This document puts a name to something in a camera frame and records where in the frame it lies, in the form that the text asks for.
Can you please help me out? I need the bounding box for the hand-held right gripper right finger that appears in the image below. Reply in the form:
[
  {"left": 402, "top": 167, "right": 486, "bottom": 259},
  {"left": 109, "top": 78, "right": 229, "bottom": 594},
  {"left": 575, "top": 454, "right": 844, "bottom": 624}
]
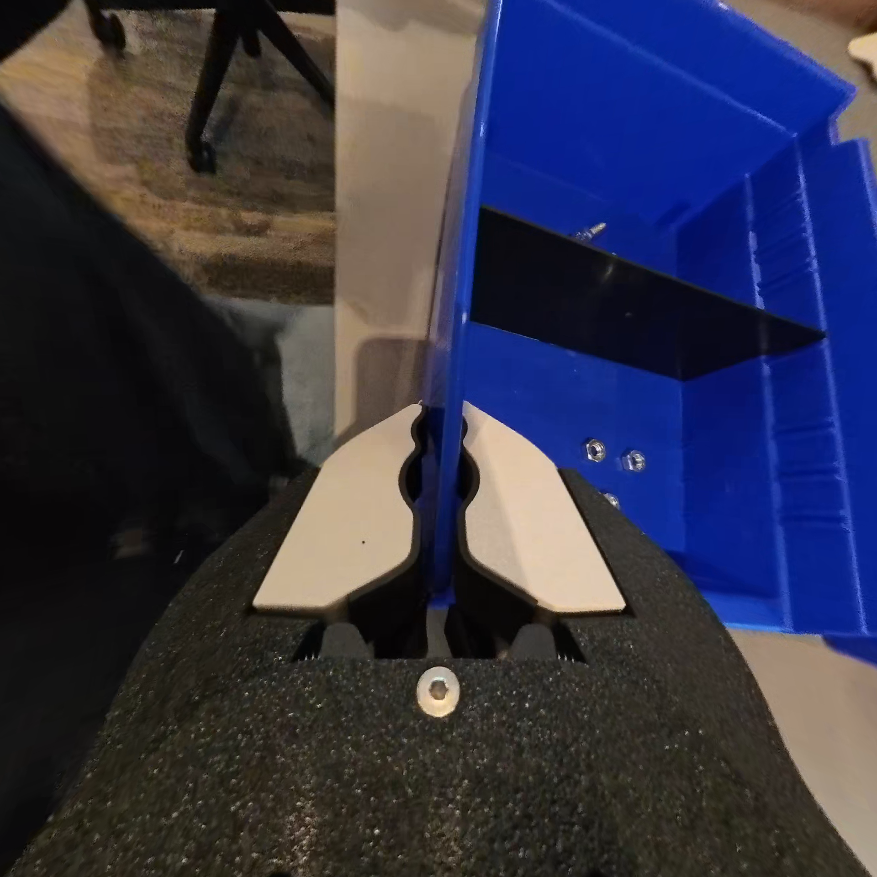
[{"left": 455, "top": 411, "right": 628, "bottom": 652}]

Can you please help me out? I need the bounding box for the black divider plate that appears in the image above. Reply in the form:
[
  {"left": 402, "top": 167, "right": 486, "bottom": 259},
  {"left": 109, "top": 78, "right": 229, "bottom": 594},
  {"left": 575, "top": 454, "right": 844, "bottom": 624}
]
[{"left": 469, "top": 204, "right": 828, "bottom": 382}]

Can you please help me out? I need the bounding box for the black office chair base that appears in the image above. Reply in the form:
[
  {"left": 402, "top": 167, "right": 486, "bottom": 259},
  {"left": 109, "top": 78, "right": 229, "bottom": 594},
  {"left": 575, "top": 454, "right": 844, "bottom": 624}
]
[{"left": 85, "top": 0, "right": 337, "bottom": 174}]

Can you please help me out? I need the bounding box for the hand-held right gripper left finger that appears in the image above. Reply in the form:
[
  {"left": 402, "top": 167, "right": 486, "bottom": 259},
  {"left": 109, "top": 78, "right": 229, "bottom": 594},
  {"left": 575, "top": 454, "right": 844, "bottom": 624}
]
[{"left": 251, "top": 403, "right": 429, "bottom": 652}]

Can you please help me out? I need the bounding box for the blue plastic bin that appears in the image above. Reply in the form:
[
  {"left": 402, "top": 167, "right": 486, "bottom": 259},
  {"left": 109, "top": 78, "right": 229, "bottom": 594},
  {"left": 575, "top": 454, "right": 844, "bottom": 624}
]
[{"left": 423, "top": 0, "right": 877, "bottom": 667}]

